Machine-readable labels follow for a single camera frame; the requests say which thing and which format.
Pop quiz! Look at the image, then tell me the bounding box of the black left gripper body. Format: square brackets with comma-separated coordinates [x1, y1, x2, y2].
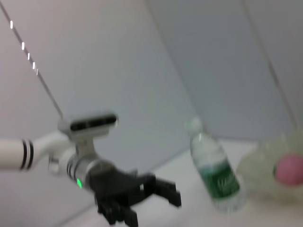
[89, 164, 157, 210]

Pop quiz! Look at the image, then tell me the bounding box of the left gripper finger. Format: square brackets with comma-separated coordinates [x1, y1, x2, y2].
[151, 174, 183, 209]
[97, 202, 139, 227]

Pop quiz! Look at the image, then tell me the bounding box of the green wavy glass bowl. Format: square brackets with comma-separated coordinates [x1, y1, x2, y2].
[236, 131, 303, 205]

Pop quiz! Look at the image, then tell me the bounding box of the pink toy peach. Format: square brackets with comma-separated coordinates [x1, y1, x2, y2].
[273, 153, 303, 187]

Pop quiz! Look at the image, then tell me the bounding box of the clear green-label water bottle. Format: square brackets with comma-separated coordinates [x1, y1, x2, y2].
[184, 116, 247, 213]

